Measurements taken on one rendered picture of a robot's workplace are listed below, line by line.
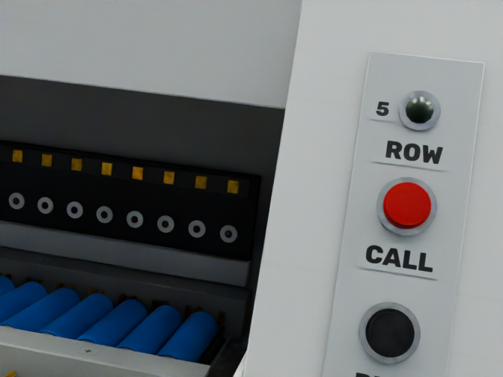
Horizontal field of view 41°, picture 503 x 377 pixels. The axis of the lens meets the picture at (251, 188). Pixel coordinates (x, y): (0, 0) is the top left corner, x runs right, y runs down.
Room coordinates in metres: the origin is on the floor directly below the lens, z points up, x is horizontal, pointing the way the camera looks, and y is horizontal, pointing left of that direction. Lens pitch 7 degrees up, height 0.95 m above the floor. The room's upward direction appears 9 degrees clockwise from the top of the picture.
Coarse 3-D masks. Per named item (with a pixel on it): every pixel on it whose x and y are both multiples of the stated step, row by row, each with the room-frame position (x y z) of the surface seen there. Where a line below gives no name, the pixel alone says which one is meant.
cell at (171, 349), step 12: (204, 312) 0.38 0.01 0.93; (192, 324) 0.36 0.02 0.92; (204, 324) 0.37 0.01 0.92; (216, 324) 0.38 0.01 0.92; (180, 336) 0.34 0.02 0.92; (192, 336) 0.35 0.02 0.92; (204, 336) 0.36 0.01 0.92; (168, 348) 0.33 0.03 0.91; (180, 348) 0.33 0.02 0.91; (192, 348) 0.34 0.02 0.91; (204, 348) 0.35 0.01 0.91; (192, 360) 0.33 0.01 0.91
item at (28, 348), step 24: (0, 336) 0.31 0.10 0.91; (24, 336) 0.31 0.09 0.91; (48, 336) 0.32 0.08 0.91; (0, 360) 0.31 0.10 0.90; (24, 360) 0.30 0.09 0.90; (48, 360) 0.30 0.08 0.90; (72, 360) 0.30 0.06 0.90; (96, 360) 0.30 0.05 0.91; (120, 360) 0.30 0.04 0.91; (144, 360) 0.30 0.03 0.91; (168, 360) 0.30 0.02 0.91
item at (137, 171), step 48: (0, 144) 0.43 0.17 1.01; (0, 192) 0.44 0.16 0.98; (48, 192) 0.43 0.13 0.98; (96, 192) 0.43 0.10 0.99; (144, 192) 0.42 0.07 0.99; (192, 192) 0.41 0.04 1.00; (240, 192) 0.41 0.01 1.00; (144, 240) 0.43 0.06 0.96; (192, 240) 0.42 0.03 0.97; (240, 240) 0.42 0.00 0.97
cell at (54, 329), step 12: (84, 300) 0.38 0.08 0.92; (96, 300) 0.38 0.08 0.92; (108, 300) 0.39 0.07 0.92; (72, 312) 0.36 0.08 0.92; (84, 312) 0.36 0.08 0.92; (96, 312) 0.37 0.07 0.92; (108, 312) 0.38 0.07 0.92; (48, 324) 0.34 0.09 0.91; (60, 324) 0.34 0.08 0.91; (72, 324) 0.35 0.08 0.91; (84, 324) 0.35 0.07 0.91; (60, 336) 0.33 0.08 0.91; (72, 336) 0.34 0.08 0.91
